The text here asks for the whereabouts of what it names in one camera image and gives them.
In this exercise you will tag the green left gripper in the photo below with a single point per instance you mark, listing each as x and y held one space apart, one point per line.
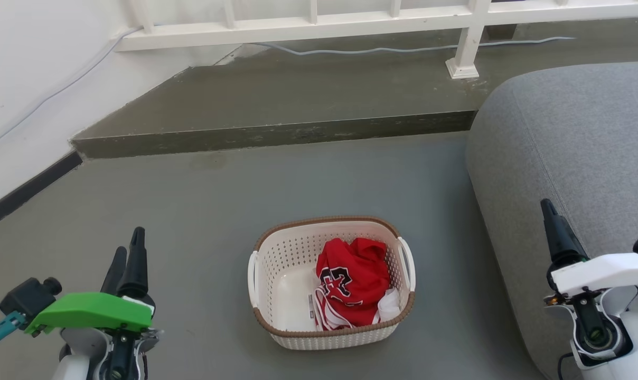
92 312

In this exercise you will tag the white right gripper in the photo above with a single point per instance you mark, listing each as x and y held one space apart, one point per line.
604 272

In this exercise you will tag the white laundry basket brown rim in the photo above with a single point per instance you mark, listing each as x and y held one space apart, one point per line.
290 279

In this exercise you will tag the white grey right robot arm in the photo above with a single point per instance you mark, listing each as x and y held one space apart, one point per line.
620 338

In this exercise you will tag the grey fabric sofa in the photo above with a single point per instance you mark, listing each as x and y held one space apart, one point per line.
572 148

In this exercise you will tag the black baseboard strip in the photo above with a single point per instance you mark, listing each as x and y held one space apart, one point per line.
28 190

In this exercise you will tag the white cloth piece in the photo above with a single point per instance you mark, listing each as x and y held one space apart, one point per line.
389 306

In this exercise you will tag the red basketball jersey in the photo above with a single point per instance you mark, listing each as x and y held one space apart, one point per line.
353 274

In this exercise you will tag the grey concrete step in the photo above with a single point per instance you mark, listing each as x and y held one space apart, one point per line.
298 100

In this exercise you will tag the white wooden railing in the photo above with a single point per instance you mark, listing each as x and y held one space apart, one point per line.
308 32

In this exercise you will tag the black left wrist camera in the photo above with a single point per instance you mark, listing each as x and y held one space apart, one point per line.
27 295

